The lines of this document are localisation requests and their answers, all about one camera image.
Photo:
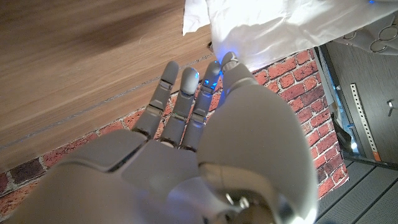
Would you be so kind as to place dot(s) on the red brick printed backdrop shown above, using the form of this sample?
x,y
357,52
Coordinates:
x,y
311,93

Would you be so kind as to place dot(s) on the perforated metal strip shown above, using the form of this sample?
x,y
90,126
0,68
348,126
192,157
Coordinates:
x,y
365,121

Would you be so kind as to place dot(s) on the white tissue sheet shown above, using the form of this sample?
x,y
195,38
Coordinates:
x,y
280,28

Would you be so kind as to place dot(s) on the dark metal door frame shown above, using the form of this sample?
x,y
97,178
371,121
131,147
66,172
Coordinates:
x,y
342,109

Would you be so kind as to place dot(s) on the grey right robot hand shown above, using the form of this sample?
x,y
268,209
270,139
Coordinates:
x,y
245,140

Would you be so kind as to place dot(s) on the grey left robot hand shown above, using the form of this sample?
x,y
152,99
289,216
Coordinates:
x,y
379,39

